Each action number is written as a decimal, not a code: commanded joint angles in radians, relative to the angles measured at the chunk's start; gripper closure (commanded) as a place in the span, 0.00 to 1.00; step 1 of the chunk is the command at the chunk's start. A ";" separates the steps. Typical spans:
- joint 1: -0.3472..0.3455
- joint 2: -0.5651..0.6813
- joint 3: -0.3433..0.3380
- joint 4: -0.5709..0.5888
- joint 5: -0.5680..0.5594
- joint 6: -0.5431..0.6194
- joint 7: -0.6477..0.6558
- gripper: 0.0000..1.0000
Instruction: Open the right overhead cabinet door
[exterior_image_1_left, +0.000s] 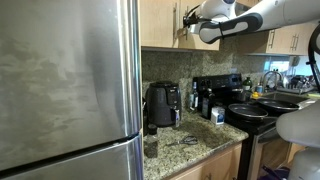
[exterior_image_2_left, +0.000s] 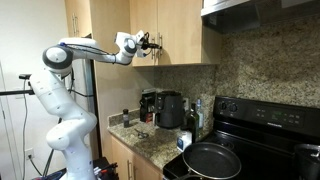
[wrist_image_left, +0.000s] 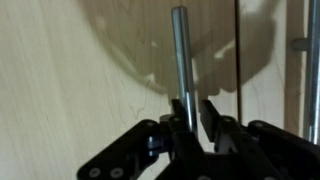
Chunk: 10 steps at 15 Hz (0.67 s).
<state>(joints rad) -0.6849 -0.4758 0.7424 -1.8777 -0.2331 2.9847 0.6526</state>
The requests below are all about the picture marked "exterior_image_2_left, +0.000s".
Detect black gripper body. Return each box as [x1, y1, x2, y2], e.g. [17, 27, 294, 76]
[141, 31, 153, 52]

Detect steel bar handle overhead door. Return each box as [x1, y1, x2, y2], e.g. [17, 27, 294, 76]
[158, 32, 165, 59]

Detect overhead cabinet door light wood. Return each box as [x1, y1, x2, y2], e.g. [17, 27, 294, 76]
[129, 0, 158, 67]

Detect overhead cabinet body wood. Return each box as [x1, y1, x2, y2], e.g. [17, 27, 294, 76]
[200, 14, 223, 65]

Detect wood cabinet door above fridge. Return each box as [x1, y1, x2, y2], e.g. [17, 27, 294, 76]
[64, 0, 92, 38]

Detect base cabinet door light wood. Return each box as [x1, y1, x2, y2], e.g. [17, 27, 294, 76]
[110, 135, 134, 180]
[132, 153, 164, 180]

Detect tall wood side panel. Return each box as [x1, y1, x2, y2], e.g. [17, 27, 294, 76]
[89, 0, 158, 162]

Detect black coffee machine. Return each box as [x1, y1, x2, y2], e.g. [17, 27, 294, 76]
[139, 87, 158, 125]

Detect black air fryer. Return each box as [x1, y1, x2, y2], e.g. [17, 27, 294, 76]
[155, 90, 185, 130]

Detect stainless steel fridge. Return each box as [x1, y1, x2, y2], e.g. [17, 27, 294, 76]
[70, 59, 100, 160]

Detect spice bottle black cap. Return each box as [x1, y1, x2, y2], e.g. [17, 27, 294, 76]
[122, 108, 131, 129]

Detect steel range hood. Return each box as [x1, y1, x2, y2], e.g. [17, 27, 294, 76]
[200, 0, 320, 35]

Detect dark glass oil bottle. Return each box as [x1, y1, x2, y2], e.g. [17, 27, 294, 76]
[186, 102, 201, 143]

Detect steel kitchen scissors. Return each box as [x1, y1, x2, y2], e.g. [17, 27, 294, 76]
[134, 128, 150, 140]

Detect white blue salt container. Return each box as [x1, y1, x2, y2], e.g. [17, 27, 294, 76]
[176, 130, 194, 153]

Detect black frying pan steel rim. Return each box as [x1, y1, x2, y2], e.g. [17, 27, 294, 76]
[176, 142, 243, 180]

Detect red black floor tools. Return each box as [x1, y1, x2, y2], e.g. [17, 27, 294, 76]
[92, 157, 120, 180]

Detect black kitchen stove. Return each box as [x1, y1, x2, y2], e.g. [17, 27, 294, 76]
[162, 95, 320, 180]

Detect black deep pan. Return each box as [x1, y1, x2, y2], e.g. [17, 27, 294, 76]
[294, 143, 320, 180]

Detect steel base cabinet handle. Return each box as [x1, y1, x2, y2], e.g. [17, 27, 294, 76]
[127, 159, 133, 180]

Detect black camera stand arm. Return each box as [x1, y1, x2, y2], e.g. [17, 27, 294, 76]
[0, 73, 35, 97]

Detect white wall outlet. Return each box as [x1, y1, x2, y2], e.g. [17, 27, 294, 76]
[24, 147, 36, 161]

